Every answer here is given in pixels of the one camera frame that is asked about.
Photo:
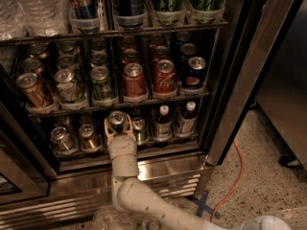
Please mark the silver can bottom left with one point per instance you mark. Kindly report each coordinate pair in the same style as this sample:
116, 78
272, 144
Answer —
63, 141

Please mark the front pepsi can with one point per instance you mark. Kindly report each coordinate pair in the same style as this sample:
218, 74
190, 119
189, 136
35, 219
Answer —
194, 73

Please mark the clear plastic bin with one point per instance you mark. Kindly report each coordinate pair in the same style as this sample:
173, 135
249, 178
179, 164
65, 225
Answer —
107, 218

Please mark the right green monster can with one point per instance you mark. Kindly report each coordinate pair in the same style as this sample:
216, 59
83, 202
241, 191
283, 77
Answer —
207, 11

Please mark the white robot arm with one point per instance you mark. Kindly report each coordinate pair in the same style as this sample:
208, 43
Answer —
131, 194

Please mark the front green soda can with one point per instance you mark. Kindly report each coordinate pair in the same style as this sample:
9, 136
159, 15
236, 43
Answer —
102, 85

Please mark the left white-capped bottle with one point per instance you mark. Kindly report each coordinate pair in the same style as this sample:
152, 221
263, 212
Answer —
162, 123

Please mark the front white soda can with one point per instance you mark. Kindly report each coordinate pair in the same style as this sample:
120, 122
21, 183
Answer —
71, 94

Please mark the front red soda can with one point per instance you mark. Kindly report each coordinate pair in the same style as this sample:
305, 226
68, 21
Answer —
135, 87

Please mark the left green monster can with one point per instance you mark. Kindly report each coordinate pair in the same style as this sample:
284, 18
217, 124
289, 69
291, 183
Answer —
166, 10

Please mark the green monster can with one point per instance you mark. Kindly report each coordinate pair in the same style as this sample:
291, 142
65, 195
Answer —
207, 11
166, 10

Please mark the open fridge door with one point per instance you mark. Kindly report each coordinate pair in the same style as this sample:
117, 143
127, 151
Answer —
247, 46

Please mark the tall dark blue can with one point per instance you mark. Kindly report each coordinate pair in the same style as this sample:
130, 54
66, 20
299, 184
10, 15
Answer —
129, 13

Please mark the right white-capped bottle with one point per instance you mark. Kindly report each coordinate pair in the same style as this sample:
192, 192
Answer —
186, 119

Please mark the front coca-cola can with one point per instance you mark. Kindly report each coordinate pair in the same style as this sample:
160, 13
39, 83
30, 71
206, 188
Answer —
164, 74

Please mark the white soda can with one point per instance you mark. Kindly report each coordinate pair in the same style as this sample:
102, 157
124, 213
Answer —
71, 94
67, 61

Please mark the stainless steel fridge body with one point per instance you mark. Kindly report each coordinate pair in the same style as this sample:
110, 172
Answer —
43, 186

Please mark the silver blue redbull can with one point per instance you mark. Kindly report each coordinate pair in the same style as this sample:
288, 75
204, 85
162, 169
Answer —
117, 121

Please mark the front gold soda can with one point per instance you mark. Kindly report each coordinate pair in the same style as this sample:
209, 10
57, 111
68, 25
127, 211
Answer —
33, 87

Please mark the gold soda can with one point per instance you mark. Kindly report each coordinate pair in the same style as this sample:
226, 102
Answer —
33, 87
35, 65

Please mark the tall redbull can top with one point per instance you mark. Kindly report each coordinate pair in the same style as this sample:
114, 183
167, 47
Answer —
87, 16

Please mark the red soda can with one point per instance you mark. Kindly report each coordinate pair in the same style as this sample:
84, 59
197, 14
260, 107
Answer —
135, 87
129, 56

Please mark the green soda can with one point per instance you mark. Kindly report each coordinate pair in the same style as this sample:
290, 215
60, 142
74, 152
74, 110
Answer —
102, 85
99, 59

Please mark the coca-cola can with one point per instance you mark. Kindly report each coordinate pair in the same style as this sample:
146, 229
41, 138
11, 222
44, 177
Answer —
159, 53
164, 74

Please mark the large clear water bottle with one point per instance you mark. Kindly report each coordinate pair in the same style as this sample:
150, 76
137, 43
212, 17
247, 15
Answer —
45, 17

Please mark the pepsi can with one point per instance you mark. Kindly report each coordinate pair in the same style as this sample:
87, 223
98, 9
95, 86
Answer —
187, 50
194, 73

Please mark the gold can bottom shelf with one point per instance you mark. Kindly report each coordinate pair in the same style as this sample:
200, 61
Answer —
89, 138

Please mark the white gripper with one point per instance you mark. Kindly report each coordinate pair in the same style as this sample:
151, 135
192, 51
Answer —
122, 146

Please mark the white-capped bottle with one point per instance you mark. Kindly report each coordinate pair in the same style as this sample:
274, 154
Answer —
162, 123
186, 119

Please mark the green can bottom shelf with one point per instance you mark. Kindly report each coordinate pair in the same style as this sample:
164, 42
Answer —
139, 130

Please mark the blue tape cross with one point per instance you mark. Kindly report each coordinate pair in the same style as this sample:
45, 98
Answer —
202, 207

